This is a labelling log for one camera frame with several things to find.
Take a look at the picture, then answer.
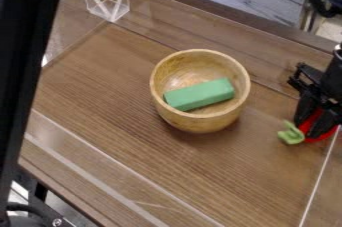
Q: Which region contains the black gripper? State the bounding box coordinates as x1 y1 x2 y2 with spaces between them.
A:
287 63 342 139

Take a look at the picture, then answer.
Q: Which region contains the red plush fruit green leaf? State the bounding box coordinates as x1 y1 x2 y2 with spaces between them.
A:
276 109 338 145

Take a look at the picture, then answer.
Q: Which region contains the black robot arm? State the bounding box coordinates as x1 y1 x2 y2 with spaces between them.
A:
287 0 342 143

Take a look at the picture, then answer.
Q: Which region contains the green rectangular block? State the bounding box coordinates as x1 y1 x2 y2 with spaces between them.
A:
163 78 235 112

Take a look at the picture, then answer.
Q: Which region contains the wooden bowl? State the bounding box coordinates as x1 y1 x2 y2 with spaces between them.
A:
150 49 251 133

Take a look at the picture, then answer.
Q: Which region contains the clear acrylic tray wall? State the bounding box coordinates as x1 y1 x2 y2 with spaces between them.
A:
20 111 223 227

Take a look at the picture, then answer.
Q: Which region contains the black cable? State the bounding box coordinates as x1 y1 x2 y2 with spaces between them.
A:
4 202 51 227

